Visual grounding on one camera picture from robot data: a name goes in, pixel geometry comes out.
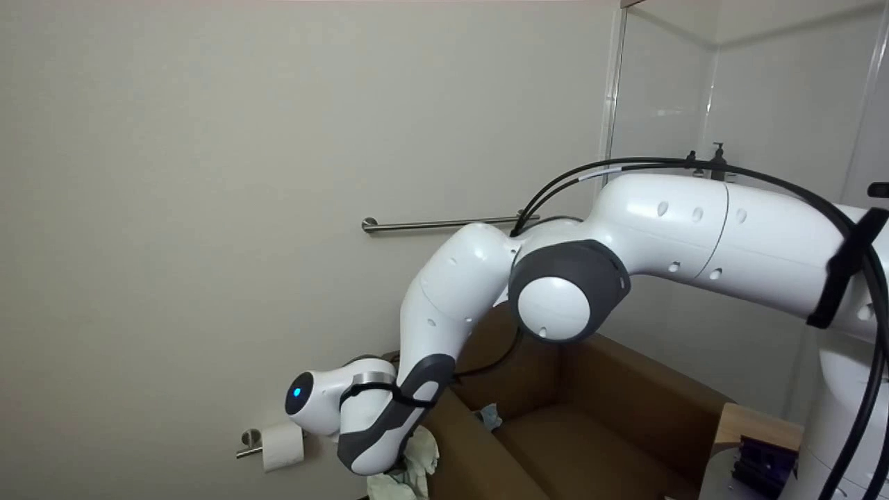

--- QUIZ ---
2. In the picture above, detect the pale green terry cloth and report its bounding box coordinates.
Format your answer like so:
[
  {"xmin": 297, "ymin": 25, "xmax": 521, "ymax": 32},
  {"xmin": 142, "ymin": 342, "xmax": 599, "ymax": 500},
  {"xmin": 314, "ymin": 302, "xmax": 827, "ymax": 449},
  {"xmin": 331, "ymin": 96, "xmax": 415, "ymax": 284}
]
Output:
[{"xmin": 364, "ymin": 421, "xmax": 443, "ymax": 500}]

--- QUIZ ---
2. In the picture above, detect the blue microfibre cloth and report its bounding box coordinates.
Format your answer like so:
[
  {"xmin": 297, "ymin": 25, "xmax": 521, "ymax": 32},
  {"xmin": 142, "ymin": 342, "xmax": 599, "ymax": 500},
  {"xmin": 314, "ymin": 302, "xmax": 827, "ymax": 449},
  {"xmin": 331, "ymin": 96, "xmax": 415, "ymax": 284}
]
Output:
[{"xmin": 474, "ymin": 399, "xmax": 504, "ymax": 434}]

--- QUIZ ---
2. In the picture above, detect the brown cardboard box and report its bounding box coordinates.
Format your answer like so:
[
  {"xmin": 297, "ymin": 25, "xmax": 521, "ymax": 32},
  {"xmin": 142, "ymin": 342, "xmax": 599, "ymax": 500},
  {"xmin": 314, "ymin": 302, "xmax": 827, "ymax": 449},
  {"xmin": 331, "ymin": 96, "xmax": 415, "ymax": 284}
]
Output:
[{"xmin": 393, "ymin": 302, "xmax": 735, "ymax": 500}]

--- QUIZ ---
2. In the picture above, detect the white toilet paper roll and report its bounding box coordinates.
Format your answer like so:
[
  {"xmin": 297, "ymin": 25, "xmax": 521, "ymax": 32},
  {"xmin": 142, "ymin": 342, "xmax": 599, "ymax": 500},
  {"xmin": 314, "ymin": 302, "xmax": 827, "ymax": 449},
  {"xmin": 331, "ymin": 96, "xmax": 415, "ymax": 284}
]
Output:
[{"xmin": 257, "ymin": 420, "xmax": 308, "ymax": 474}]

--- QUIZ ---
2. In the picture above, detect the wooden side table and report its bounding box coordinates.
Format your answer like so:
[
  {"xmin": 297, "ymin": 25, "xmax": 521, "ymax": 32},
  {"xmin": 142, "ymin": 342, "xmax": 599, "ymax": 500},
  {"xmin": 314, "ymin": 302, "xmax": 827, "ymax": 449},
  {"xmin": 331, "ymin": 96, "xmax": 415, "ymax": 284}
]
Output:
[{"xmin": 711, "ymin": 399, "xmax": 808, "ymax": 457}]

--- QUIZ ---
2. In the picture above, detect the dark purple object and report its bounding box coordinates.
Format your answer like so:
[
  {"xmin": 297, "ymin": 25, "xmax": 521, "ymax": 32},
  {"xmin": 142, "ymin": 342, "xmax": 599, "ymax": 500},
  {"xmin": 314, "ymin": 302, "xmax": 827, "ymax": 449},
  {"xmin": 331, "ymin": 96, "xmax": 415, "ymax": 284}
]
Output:
[{"xmin": 727, "ymin": 434, "xmax": 803, "ymax": 500}]

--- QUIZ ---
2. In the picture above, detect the metal wall grab bar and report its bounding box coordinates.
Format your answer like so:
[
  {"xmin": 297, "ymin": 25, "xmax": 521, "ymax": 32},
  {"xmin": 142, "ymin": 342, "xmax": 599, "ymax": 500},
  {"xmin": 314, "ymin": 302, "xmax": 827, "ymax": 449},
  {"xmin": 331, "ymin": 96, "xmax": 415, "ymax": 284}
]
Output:
[{"xmin": 357, "ymin": 214, "xmax": 521, "ymax": 238}]

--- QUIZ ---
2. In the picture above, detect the black strap on arm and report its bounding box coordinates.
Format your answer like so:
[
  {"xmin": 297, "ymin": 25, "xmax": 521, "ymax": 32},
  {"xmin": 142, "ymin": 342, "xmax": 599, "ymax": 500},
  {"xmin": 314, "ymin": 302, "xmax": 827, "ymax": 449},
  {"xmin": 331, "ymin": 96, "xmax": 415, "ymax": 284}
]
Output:
[{"xmin": 804, "ymin": 206, "xmax": 889, "ymax": 332}]

